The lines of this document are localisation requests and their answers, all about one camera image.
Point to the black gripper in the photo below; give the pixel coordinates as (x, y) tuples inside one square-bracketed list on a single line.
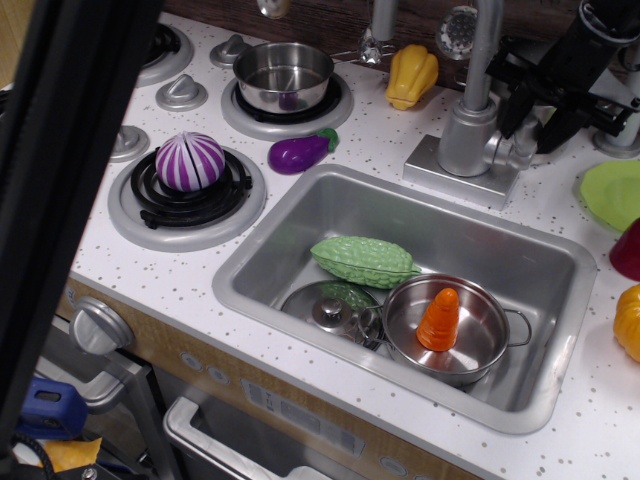
[(572, 76)]

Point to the silver faucet lever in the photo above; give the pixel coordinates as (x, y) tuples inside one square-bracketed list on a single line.
[(516, 152)]

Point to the black foreground robot arm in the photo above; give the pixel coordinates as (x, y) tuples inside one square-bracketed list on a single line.
[(77, 71)]

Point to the silver toy faucet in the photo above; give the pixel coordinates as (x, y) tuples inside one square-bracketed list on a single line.
[(453, 164)]

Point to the green plastic plate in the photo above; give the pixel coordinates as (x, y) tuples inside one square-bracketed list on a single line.
[(611, 192)]

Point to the hanging slotted steel spoon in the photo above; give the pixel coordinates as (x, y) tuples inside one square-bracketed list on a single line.
[(455, 34)]

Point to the yellow toy bell pepper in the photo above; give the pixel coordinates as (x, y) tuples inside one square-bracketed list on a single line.
[(414, 71)]

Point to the red plastic cup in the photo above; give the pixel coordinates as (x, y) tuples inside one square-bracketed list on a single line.
[(624, 255)]

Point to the hanging steel ladle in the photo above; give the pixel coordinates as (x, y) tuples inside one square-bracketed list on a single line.
[(372, 51)]

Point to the back right stove burner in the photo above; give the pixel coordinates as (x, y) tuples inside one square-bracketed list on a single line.
[(331, 112)]

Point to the orange yellow toy pepper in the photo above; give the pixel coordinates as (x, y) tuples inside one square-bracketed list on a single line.
[(626, 322)]

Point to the green toy bitter gourd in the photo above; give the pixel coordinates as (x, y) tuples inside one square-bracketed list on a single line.
[(365, 261)]

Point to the steel pot in sink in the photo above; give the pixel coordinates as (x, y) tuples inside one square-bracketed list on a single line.
[(486, 330)]

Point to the orange toy carrot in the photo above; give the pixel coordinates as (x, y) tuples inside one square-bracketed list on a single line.
[(438, 328)]

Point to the purple toy eggplant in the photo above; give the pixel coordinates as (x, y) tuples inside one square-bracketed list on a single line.
[(296, 155)]

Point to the steel pot on burner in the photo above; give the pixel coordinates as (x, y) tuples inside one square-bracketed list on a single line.
[(283, 77)]

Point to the steel pot lid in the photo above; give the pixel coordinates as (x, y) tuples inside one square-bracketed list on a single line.
[(340, 308)]

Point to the silver metal sink basin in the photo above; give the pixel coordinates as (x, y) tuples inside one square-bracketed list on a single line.
[(546, 277)]

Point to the hanging steel spoon left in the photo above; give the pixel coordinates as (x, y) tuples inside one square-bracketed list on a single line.
[(274, 9)]

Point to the silver stove knob back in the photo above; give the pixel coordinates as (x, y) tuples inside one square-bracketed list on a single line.
[(225, 54)]

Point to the silver stove knob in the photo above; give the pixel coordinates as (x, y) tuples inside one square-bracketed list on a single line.
[(225, 54), (182, 94), (131, 142)]

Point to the purple white toy onion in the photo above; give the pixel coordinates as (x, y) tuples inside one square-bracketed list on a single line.
[(190, 162)]

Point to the silver stove knob middle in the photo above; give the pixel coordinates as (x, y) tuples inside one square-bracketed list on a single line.
[(182, 94)]

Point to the back left stove burner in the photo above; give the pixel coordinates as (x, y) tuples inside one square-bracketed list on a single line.
[(170, 52)]

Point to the front black stove burner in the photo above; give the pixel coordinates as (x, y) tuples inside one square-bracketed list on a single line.
[(155, 216)]

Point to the silver stove knob front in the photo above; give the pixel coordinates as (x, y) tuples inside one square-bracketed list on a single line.
[(131, 142)]

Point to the silver oven front knob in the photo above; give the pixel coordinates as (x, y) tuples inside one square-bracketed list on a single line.
[(97, 329)]

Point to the blue clamp tool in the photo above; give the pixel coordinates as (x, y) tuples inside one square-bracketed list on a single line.
[(52, 410)]

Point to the yellow cloth piece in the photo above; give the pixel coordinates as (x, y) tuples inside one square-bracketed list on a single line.
[(70, 454)]

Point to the silver post with base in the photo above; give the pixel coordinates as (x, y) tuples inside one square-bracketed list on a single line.
[(626, 144)]

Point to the silver hanging rack post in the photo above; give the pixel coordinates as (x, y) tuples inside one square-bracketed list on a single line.
[(384, 19)]

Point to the silver oven door handle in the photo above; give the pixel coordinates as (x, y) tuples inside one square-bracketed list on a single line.
[(177, 425)]

